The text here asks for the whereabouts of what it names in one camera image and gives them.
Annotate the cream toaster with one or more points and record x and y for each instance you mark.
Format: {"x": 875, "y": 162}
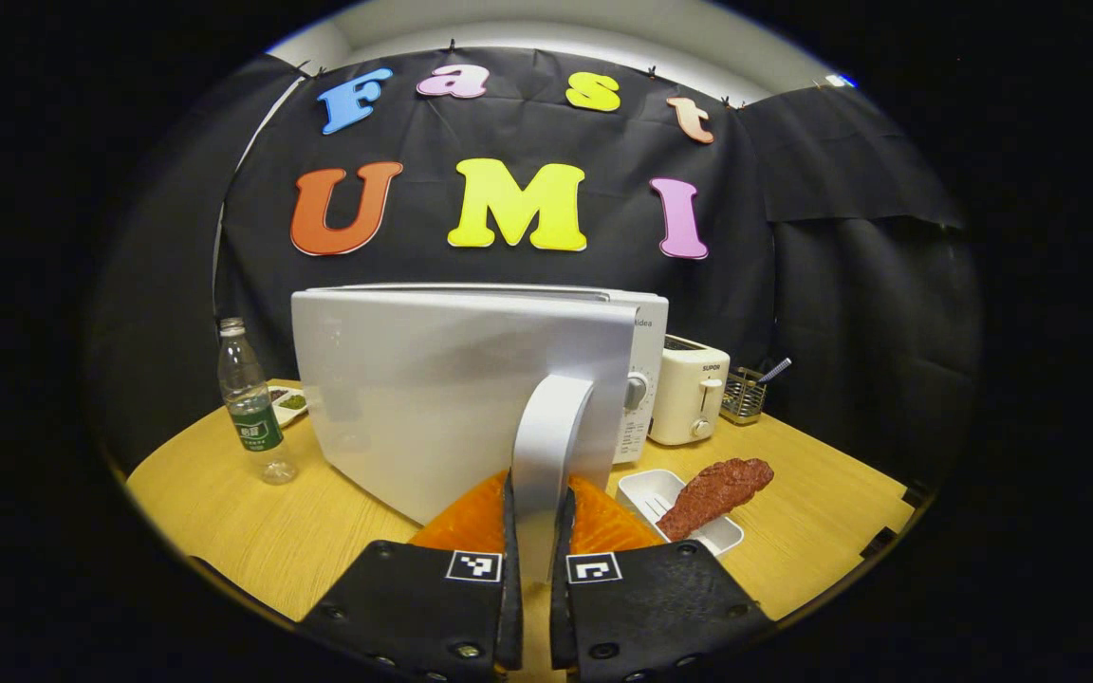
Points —
{"x": 684, "y": 398}

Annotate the white rectangular tray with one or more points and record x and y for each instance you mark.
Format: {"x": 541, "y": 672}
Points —
{"x": 646, "y": 493}

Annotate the white microwave oven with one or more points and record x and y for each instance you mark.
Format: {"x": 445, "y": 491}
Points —
{"x": 433, "y": 398}

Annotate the white divided snack dish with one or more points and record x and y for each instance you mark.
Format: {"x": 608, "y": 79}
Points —
{"x": 288, "y": 403}

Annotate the small ceiling light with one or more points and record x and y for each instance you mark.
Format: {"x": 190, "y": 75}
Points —
{"x": 842, "y": 81}

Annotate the black backdrop cloth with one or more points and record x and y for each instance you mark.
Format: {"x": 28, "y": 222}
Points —
{"x": 841, "y": 285}

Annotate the clear plastic water bottle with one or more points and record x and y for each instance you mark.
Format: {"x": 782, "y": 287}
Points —
{"x": 257, "y": 432}

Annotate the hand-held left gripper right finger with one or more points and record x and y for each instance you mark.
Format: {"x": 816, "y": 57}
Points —
{"x": 561, "y": 617}

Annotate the red meat piece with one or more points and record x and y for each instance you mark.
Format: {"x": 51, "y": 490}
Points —
{"x": 713, "y": 493}

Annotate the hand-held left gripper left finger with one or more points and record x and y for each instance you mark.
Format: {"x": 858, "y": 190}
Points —
{"x": 511, "y": 617}

